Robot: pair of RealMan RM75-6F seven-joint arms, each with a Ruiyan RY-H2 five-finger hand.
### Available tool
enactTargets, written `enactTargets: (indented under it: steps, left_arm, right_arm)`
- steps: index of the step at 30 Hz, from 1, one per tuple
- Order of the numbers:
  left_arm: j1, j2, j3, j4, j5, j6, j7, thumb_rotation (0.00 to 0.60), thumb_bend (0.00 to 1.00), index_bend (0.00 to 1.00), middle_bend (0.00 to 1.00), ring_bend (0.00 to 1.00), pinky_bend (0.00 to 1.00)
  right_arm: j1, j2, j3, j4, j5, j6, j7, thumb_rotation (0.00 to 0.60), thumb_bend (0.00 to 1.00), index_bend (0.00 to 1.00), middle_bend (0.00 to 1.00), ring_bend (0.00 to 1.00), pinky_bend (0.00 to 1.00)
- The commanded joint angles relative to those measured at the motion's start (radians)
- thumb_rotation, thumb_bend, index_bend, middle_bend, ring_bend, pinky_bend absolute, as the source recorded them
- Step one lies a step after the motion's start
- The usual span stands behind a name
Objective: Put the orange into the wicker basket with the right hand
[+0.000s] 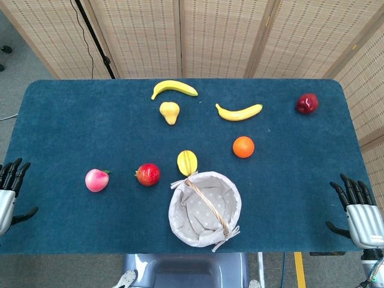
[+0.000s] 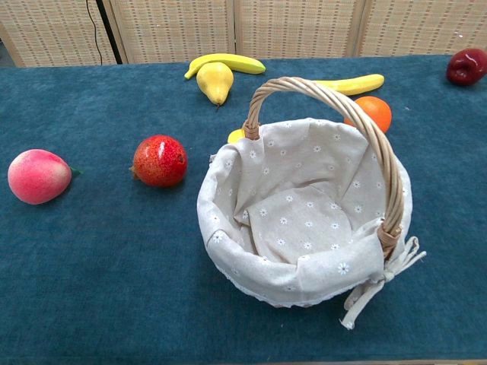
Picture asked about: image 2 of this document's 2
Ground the orange fruit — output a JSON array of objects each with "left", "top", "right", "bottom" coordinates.
[{"left": 344, "top": 96, "right": 393, "bottom": 134}]

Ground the red pomegranate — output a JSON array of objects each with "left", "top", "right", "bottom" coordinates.
[{"left": 129, "top": 134, "right": 189, "bottom": 188}]

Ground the yellow pear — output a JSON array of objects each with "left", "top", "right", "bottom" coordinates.
[{"left": 196, "top": 62, "right": 234, "bottom": 111}]

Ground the yellow banana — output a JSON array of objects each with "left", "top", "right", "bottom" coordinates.
[
  {"left": 184, "top": 53, "right": 267, "bottom": 81},
  {"left": 314, "top": 74, "right": 386, "bottom": 97}
]

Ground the woven folding screen panel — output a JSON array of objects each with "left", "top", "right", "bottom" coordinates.
[
  {"left": 232, "top": 0, "right": 366, "bottom": 60},
  {"left": 102, "top": 0, "right": 239, "bottom": 64},
  {"left": 355, "top": 0, "right": 487, "bottom": 58},
  {"left": 0, "top": 0, "right": 117, "bottom": 68}
]

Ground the dark blue tablecloth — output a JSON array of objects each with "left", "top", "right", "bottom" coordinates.
[{"left": 0, "top": 55, "right": 487, "bottom": 365}]

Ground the black tripod pole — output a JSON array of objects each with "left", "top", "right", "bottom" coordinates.
[{"left": 94, "top": 0, "right": 124, "bottom": 65}]

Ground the pink peach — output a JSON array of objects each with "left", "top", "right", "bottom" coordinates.
[{"left": 8, "top": 148, "right": 83, "bottom": 205}]

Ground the dark red apple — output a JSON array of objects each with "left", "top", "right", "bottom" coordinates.
[{"left": 446, "top": 48, "right": 487, "bottom": 86}]

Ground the wicker basket with handle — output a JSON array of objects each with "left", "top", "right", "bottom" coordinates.
[{"left": 196, "top": 76, "right": 428, "bottom": 331}]

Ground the thin black hanging cable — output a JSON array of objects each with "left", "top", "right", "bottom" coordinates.
[{"left": 84, "top": 0, "right": 103, "bottom": 65}]

